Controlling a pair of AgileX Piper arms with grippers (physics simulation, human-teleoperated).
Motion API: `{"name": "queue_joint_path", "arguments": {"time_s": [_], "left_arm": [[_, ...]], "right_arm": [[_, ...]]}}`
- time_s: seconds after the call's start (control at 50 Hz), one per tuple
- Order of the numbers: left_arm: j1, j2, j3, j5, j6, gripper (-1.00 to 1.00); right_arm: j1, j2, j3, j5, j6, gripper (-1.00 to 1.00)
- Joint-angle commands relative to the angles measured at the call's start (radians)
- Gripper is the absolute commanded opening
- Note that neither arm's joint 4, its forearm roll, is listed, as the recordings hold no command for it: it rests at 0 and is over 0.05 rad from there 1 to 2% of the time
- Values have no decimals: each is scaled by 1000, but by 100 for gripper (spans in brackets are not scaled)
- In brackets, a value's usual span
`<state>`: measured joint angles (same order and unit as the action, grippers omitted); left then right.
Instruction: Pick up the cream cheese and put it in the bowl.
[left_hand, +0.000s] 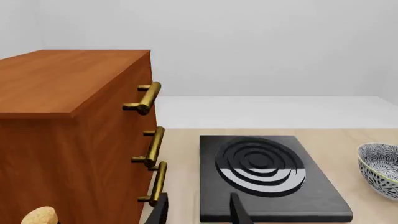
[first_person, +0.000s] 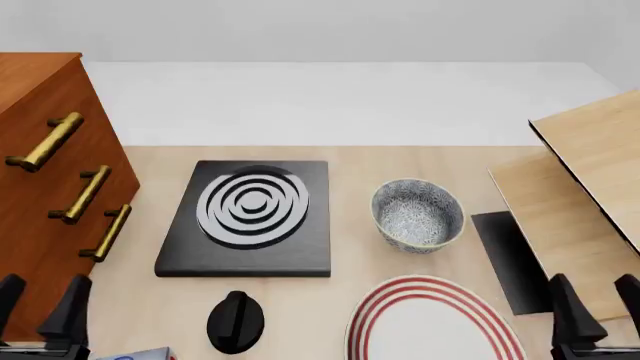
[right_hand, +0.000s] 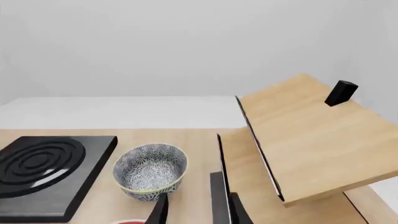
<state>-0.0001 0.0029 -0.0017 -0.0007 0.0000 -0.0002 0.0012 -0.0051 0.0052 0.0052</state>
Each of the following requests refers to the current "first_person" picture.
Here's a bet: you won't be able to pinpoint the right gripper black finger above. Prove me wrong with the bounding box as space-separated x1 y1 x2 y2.
613 273 640 339
548 273 609 347

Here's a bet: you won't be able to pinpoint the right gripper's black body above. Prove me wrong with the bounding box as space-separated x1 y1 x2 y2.
549 338 640 360

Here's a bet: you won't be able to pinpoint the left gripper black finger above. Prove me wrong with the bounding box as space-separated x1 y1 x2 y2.
36 273 94 347
0 273 28 345

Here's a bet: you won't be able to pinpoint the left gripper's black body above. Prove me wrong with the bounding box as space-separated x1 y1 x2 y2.
0 340 92 360

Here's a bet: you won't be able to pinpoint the cream cheese box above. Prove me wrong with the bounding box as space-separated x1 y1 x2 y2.
94 346 178 360

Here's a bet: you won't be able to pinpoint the blue patterned bowl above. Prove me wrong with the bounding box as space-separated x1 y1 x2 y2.
369 177 467 256

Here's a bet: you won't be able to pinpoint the pale wood rack, black panel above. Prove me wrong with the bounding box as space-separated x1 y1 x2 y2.
470 88 640 324

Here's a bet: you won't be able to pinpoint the flat black stove plate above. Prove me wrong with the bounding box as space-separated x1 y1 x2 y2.
153 159 333 279

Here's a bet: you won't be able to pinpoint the white plate with red rings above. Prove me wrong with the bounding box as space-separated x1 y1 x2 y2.
343 274 528 360

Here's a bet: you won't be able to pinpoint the round black stove knob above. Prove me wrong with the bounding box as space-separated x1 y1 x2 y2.
206 289 266 355

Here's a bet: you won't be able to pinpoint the wooden cabinet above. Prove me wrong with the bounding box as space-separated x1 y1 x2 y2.
0 51 142 343

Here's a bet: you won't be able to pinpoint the small brass drawer handle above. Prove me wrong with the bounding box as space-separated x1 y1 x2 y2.
78 203 134 264

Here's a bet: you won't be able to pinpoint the medium brass drawer handle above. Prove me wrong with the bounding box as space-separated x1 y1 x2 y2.
47 164 113 226

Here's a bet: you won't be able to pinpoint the large brass drawer handle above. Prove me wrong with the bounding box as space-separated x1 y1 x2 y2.
4 111 86 174

